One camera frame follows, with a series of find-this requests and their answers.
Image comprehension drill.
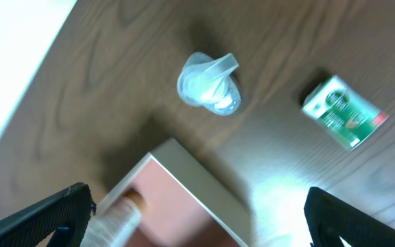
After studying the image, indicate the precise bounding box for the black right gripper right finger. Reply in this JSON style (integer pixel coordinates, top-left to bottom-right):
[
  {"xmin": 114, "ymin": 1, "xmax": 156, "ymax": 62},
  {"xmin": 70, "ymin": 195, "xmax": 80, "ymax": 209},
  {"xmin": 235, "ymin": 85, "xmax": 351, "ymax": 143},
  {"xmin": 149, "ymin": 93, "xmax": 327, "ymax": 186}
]
[{"xmin": 304, "ymin": 187, "xmax": 395, "ymax": 247}]

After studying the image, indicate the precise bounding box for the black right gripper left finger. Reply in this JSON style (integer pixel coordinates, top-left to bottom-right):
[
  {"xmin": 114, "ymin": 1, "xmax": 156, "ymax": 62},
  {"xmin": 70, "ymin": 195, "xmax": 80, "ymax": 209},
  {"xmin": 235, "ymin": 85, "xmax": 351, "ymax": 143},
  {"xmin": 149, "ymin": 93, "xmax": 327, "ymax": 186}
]
[{"xmin": 0, "ymin": 183, "xmax": 96, "ymax": 247}]

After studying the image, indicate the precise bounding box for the white cream shampoo tube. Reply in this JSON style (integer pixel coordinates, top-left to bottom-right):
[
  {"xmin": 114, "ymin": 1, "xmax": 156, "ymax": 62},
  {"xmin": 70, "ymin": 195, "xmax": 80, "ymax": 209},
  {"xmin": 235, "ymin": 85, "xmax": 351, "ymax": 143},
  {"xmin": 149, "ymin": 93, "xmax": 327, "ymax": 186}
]
[{"xmin": 80, "ymin": 189, "xmax": 146, "ymax": 247}]

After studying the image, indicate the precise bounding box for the green Dettol soap bar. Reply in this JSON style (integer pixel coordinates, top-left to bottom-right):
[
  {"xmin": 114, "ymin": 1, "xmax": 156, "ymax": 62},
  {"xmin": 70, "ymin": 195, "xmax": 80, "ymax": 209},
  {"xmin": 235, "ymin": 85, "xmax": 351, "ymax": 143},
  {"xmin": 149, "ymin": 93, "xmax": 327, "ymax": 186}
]
[{"xmin": 302, "ymin": 75, "xmax": 389, "ymax": 150}]

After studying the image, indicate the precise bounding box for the clear pump soap bottle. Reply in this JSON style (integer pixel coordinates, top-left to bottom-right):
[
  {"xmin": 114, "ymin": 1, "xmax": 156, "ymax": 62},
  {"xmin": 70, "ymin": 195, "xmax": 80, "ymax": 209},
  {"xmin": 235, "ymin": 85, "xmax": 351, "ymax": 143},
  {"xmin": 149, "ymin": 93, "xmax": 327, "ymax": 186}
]
[{"xmin": 177, "ymin": 52, "xmax": 241, "ymax": 116}]

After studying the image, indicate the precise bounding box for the white box pink interior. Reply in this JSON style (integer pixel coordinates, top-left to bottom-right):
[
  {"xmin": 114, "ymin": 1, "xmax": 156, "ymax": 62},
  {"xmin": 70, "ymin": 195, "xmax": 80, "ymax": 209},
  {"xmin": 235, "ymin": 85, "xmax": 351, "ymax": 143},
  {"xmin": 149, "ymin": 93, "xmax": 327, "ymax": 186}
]
[{"xmin": 97, "ymin": 139, "xmax": 252, "ymax": 246}]

